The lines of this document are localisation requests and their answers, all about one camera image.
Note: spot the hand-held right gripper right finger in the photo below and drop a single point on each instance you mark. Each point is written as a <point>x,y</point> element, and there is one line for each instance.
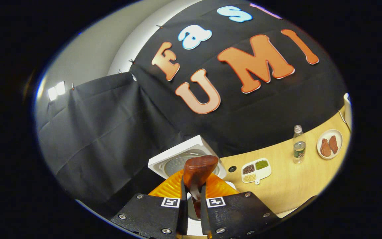
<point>237,214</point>

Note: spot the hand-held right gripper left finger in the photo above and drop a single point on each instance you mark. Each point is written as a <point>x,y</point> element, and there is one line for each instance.
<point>151,215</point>

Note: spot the white rice cooker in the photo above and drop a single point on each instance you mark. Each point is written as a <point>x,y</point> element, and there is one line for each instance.
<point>174,154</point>

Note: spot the white divided grain dish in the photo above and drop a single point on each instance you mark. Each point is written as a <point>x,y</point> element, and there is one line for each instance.
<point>255,171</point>

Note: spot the black backdrop cloth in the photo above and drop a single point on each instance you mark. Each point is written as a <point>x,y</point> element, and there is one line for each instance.
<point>118,132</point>

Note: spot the clear plastic water bottle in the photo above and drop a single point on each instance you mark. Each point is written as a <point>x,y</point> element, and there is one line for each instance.
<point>299,147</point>

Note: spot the white round plate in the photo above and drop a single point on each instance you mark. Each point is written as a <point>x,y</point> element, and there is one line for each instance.
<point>338,136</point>

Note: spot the white toaster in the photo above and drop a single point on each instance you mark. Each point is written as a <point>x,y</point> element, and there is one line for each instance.
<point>347,109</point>

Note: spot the ceiling light panel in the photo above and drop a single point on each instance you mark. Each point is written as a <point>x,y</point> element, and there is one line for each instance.
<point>56,91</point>

